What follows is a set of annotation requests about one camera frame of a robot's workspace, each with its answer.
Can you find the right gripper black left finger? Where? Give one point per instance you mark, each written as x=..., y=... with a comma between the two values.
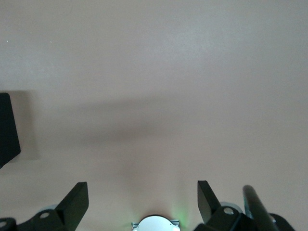
x=67, y=211

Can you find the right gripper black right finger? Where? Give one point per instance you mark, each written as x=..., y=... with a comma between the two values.
x=209, y=204

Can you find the black rectangular box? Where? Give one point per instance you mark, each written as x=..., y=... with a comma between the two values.
x=8, y=130

